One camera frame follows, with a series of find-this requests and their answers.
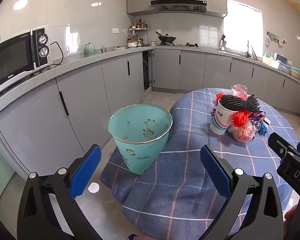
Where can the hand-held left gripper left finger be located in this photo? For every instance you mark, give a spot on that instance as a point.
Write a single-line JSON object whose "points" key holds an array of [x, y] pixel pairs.
{"points": [[86, 172]]}

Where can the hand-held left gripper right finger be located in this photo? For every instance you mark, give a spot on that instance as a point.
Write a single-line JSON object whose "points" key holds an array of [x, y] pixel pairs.
{"points": [[215, 172]]}

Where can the blue plastic wrapper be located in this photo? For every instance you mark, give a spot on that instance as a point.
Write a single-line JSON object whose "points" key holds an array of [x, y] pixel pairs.
{"points": [[263, 128]]}

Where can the purple plastic wrapper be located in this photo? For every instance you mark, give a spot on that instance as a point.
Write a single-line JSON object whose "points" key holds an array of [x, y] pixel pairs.
{"points": [[257, 117]]}

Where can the white red-print plastic bag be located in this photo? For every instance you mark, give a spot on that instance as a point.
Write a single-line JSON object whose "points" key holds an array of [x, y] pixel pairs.
{"points": [[242, 133]]}

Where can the red mesh net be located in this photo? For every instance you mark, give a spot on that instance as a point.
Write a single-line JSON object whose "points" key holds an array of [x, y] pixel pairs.
{"points": [[241, 118]]}

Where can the white striped paper cup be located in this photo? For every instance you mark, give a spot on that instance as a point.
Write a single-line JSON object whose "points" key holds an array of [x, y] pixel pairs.
{"points": [[220, 122]]}

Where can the teal cartoon print bin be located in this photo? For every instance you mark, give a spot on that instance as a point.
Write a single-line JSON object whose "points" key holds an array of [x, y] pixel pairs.
{"points": [[137, 155]]}

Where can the black foam net sleeve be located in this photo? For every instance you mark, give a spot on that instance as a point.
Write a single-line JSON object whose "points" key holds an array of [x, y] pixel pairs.
{"points": [[240, 103]]}

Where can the pale pink plastic bag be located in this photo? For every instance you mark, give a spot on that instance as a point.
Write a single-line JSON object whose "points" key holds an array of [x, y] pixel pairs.
{"points": [[238, 88]]}

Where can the person's right hand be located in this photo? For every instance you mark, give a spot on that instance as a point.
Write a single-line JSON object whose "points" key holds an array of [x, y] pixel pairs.
{"points": [[292, 213]]}

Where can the blue plaid blanket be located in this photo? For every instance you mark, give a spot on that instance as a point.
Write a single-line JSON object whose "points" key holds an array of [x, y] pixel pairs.
{"points": [[180, 185]]}

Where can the grey kitchen base cabinets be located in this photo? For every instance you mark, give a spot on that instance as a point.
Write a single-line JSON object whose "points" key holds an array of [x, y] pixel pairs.
{"points": [[85, 100]]}

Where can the white plastic basin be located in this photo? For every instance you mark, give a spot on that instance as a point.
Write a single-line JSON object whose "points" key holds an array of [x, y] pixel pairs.
{"points": [[270, 62]]}

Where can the wooden cutting board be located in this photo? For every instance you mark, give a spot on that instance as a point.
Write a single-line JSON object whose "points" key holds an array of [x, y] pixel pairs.
{"points": [[255, 55]]}

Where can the metal sink faucet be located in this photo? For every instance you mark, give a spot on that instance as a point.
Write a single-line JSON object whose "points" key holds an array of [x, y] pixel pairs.
{"points": [[247, 48]]}

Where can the grey speckled countertop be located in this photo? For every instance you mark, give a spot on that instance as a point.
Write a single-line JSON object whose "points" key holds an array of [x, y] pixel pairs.
{"points": [[72, 63]]}

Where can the utensil holder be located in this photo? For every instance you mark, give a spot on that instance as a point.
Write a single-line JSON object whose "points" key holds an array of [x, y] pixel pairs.
{"points": [[222, 45]]}

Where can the green ceramic teapot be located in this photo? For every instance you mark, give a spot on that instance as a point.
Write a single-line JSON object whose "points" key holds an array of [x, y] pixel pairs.
{"points": [[89, 49]]}

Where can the bright window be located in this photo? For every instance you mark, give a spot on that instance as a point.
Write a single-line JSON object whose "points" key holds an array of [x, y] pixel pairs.
{"points": [[242, 27]]}

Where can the small metal pot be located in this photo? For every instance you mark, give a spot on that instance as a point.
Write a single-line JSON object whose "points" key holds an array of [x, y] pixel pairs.
{"points": [[103, 50]]}

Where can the white plate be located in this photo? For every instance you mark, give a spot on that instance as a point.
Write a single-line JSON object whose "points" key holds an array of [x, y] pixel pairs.
{"points": [[119, 48]]}

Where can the gas stove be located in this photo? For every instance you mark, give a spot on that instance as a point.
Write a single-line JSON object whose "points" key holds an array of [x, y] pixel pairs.
{"points": [[180, 45]]}

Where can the silver black microwave oven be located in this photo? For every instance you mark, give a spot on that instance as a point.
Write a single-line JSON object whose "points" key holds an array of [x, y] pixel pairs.
{"points": [[12, 60]]}

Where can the white bowl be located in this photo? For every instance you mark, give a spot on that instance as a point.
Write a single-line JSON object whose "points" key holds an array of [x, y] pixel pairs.
{"points": [[131, 45]]}

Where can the black wok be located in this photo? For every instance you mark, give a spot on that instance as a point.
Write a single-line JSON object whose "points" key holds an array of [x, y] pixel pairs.
{"points": [[167, 39]]}

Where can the glass jar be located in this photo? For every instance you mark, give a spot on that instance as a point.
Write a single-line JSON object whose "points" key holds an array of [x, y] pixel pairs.
{"points": [[153, 43]]}

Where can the metal spice rack with bottles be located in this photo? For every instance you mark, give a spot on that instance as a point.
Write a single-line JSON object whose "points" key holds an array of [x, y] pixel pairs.
{"points": [[139, 33]]}

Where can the black range hood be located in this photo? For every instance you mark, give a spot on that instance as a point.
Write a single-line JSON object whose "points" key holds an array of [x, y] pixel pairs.
{"points": [[178, 5]]}

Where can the wall hooks with cloths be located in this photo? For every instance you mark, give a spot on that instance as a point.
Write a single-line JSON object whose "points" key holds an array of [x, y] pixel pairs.
{"points": [[275, 37]]}

